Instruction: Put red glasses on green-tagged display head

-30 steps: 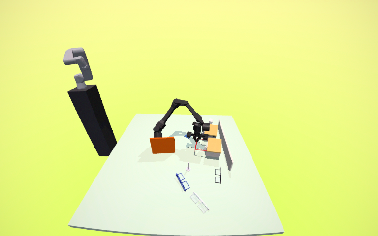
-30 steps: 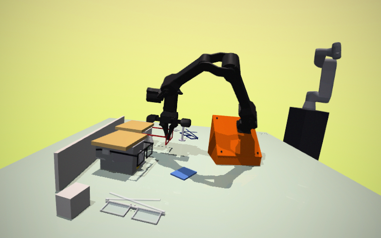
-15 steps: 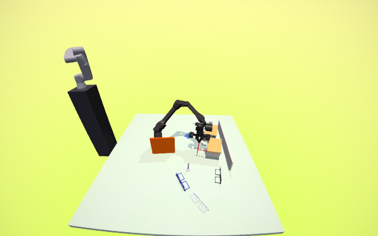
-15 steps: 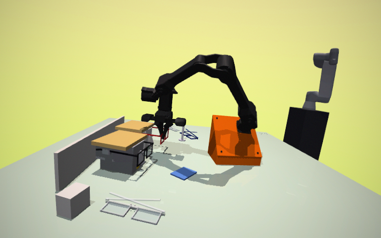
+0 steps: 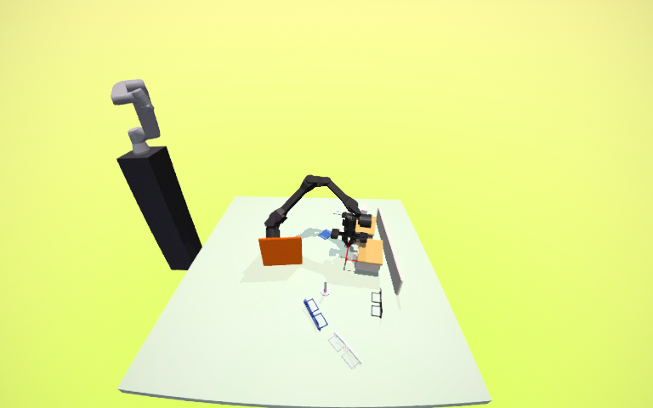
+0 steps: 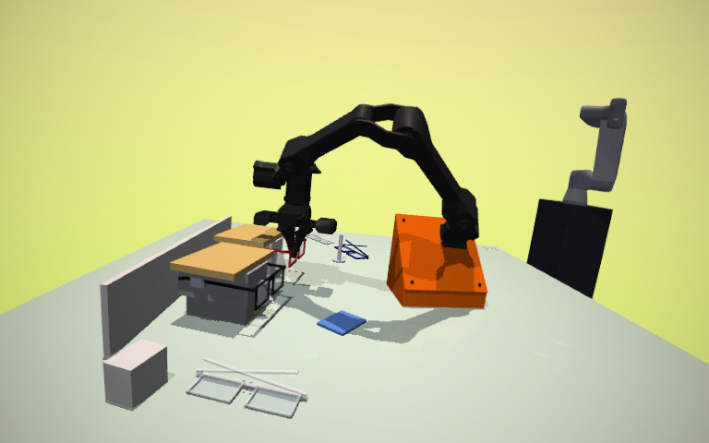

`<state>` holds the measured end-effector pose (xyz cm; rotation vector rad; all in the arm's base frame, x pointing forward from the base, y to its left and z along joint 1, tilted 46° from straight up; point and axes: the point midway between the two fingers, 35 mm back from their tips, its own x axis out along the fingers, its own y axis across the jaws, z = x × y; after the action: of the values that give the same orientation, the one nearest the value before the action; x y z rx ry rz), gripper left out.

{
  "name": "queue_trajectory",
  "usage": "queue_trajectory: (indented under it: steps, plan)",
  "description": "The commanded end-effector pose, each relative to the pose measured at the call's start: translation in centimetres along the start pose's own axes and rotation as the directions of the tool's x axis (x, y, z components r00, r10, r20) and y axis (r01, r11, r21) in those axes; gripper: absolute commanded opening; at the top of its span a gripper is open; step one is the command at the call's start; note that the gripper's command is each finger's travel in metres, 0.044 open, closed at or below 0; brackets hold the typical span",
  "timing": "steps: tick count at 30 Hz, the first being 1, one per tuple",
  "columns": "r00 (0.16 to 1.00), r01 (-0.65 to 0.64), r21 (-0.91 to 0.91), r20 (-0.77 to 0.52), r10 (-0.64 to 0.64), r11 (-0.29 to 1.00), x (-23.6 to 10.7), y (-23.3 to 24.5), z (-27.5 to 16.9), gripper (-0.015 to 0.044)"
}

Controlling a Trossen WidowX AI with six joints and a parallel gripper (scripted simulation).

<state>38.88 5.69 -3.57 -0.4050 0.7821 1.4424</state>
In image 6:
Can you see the red glasses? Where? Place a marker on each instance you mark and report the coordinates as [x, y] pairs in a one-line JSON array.
[[300, 253]]

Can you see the blue flat square pad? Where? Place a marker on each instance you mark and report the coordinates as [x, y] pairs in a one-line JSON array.
[[341, 322]]

